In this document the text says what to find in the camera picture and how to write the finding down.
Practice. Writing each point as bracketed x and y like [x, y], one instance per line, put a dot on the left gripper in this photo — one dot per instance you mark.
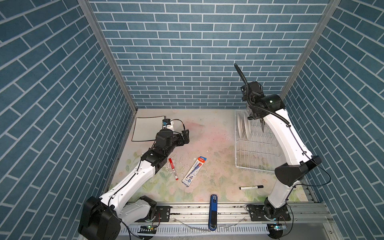
[185, 138]

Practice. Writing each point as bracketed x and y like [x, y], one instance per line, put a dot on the black square plate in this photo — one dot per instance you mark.
[241, 74]

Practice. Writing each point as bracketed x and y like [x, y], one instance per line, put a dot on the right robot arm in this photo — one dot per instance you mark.
[271, 111]

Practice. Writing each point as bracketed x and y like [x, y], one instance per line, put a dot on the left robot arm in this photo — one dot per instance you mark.
[129, 186]

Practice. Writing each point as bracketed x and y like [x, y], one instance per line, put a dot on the red marker pen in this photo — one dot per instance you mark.
[173, 169]

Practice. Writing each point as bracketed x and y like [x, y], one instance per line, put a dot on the white round plate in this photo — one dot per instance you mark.
[247, 127]
[240, 126]

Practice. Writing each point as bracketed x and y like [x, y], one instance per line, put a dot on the pen package red blue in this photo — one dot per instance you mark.
[192, 173]

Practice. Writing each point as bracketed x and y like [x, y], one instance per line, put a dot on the blue black handheld device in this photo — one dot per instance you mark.
[213, 212]

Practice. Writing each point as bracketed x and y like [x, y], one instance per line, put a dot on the black white marker pen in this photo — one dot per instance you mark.
[251, 187]

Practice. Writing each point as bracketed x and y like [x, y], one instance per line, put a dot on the left circuit board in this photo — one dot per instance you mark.
[149, 230]

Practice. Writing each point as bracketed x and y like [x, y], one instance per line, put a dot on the circuit board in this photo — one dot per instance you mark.
[149, 230]
[277, 227]

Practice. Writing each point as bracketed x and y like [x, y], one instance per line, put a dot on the right circuit board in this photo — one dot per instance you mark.
[277, 227]

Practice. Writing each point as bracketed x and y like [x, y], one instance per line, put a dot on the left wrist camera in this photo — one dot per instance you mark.
[168, 124]

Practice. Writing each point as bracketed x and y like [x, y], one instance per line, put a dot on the white wire dish rack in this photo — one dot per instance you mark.
[262, 153]

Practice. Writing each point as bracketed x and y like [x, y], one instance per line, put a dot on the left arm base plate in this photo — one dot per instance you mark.
[158, 214]

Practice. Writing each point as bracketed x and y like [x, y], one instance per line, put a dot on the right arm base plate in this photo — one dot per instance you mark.
[268, 213]

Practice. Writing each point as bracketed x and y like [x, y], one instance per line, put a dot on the white cable duct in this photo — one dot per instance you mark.
[179, 230]

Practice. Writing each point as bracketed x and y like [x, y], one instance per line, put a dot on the aluminium rail frame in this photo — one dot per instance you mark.
[308, 220]

